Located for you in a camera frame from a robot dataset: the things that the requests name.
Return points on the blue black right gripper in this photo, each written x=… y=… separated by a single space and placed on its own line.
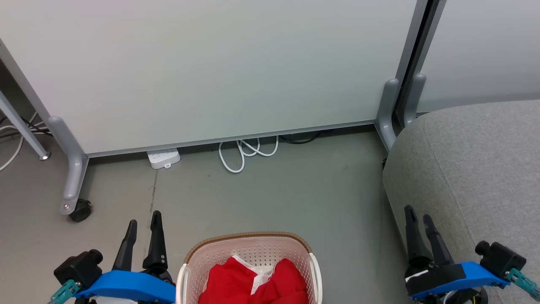
x=451 y=276

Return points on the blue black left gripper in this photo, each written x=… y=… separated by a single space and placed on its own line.
x=126 y=285

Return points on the red white jersey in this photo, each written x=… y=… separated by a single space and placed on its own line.
x=230 y=280

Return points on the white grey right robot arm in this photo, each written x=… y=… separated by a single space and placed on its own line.
x=468 y=296

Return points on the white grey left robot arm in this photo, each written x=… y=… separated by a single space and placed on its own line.
x=109 y=301

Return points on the grey fabric sofa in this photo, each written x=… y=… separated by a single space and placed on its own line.
x=476 y=169

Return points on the black caster wheel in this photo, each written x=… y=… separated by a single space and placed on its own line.
x=81 y=211

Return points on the white power strip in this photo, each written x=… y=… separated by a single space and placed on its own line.
x=163 y=158

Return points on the grey partition leg with caster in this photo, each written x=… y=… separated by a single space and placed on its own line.
x=75 y=169

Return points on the beige plastic laundry basket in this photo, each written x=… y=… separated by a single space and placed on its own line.
x=253 y=249

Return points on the grey metal table leg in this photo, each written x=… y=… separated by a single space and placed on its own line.
x=21 y=126

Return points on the large white partition panel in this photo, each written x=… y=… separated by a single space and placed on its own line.
x=211 y=63

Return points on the narrow white partition panel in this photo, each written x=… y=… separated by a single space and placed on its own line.
x=485 y=50

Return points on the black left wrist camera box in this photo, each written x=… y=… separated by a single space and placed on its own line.
x=80 y=268

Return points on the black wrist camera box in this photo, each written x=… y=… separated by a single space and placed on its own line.
x=80 y=268
x=502 y=257

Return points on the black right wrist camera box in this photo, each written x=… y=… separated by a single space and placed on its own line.
x=502 y=257

